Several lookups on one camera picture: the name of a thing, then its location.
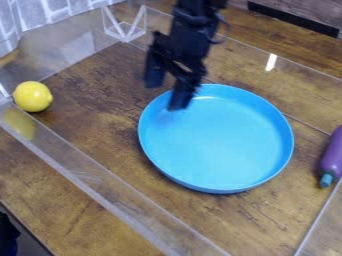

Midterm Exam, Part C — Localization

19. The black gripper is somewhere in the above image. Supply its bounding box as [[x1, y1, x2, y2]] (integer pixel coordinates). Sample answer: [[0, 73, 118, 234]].
[[145, 0, 229, 111]]

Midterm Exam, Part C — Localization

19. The yellow lemon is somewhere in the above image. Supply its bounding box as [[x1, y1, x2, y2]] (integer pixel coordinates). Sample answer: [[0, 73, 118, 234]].
[[12, 81, 54, 112]]

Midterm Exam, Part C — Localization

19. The blue round plastic tray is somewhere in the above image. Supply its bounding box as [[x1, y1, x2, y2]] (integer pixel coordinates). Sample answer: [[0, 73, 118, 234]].
[[138, 84, 294, 194]]

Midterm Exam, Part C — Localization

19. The dark baseboard strip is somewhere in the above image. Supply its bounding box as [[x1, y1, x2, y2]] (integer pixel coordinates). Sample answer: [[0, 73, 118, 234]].
[[247, 1, 341, 38]]

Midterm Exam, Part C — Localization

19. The grey white patterned curtain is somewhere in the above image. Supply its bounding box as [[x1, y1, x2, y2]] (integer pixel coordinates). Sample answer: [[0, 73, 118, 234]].
[[0, 0, 125, 58]]

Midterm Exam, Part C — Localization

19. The purple toy eggplant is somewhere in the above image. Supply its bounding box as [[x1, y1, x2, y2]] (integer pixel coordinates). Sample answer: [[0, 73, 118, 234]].
[[320, 125, 342, 188]]

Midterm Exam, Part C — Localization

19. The clear acrylic enclosure wall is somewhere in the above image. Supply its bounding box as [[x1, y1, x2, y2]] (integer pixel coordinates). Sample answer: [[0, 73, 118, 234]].
[[0, 0, 342, 256]]

